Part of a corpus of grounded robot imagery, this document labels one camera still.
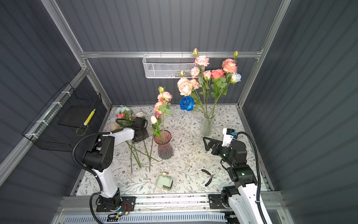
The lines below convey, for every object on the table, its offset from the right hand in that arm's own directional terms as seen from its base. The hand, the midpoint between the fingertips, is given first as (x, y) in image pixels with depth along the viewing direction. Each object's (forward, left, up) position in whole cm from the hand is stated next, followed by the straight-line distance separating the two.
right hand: (211, 141), depth 73 cm
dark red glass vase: (+5, +27, -20) cm, 34 cm away
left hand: (+17, +44, -21) cm, 51 cm away
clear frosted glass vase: (+20, -1, -13) cm, 24 cm away
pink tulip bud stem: (+9, +30, +7) cm, 32 cm away
